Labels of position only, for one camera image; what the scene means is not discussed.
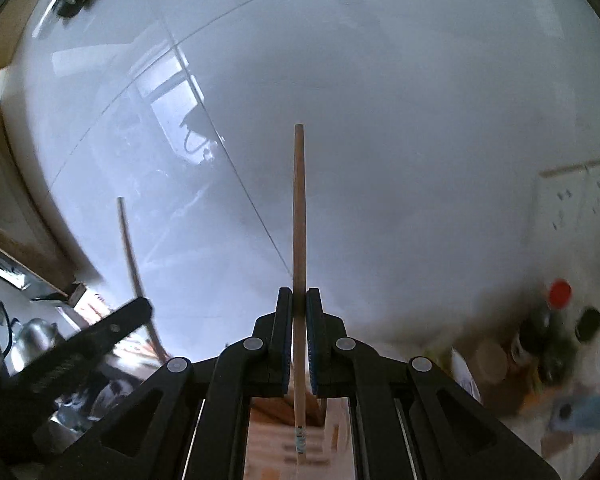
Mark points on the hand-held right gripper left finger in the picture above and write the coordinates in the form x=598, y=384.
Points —
x=282, y=345

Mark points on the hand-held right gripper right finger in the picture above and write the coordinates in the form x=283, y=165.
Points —
x=314, y=345

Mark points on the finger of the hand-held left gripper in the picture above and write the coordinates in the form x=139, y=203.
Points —
x=100, y=335

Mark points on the brown wooden chopstick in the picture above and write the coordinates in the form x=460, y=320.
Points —
x=130, y=255

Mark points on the painted light wooden chopstick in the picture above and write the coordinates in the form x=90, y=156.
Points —
x=299, y=210

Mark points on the steel cooking pot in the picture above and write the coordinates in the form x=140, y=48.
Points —
x=32, y=335

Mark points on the dark red cap bottle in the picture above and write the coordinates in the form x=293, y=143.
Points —
x=550, y=310

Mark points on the dark black cap sauce bottle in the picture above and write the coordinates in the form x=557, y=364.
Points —
x=577, y=340

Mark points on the small brown card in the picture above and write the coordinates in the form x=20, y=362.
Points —
x=557, y=446

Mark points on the blue grey smartphone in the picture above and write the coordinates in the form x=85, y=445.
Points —
x=580, y=412

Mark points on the striped cat print tablecloth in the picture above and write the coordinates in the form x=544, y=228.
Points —
x=595, y=455

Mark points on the group of colourful wall stickers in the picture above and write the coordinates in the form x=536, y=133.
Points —
x=92, y=305

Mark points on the beige wall cabinet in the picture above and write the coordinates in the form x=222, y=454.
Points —
x=10, y=200

